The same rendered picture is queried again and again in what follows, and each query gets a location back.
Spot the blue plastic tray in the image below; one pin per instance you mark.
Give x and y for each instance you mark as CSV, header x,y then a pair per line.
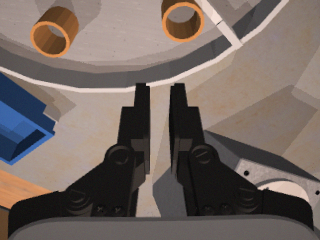
x,y
18,137

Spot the bronze bushing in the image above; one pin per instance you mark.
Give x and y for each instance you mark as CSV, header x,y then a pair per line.
x,y
185,31
46,42

